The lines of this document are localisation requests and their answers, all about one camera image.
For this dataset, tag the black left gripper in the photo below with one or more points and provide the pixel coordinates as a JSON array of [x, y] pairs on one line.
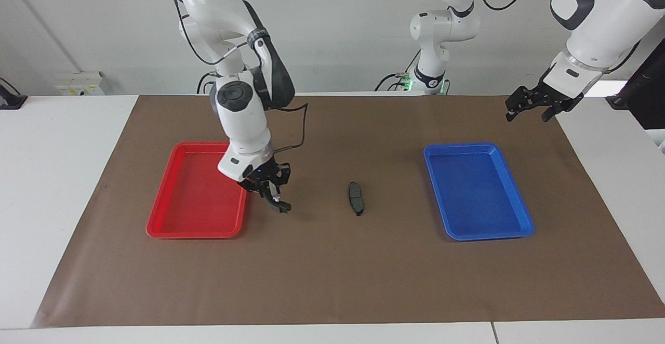
[[545, 96]]

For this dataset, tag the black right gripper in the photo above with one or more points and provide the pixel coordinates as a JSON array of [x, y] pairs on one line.
[[262, 175]]

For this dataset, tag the curved brake shoe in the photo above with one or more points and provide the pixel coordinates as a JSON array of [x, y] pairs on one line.
[[281, 208]]

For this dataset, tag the dark brake pad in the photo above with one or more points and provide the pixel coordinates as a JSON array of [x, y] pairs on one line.
[[356, 198]]

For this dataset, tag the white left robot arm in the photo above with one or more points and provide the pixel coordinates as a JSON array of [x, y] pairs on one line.
[[602, 22]]

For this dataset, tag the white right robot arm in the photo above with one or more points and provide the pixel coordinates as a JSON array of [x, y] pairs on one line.
[[244, 110]]

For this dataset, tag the red plastic tray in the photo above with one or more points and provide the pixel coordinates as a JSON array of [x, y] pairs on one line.
[[192, 203]]

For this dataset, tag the blue plastic tray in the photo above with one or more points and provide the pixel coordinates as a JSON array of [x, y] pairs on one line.
[[478, 193]]

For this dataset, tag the brown paper mat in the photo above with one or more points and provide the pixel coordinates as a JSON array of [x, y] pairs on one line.
[[337, 271]]

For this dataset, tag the black monitor stand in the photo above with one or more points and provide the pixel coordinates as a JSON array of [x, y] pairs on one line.
[[649, 100]]

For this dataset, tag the white box with yellow labels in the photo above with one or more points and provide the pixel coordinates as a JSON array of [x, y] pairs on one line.
[[80, 83]]

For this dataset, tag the black clamp bracket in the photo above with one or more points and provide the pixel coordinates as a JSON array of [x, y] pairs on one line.
[[10, 100]]

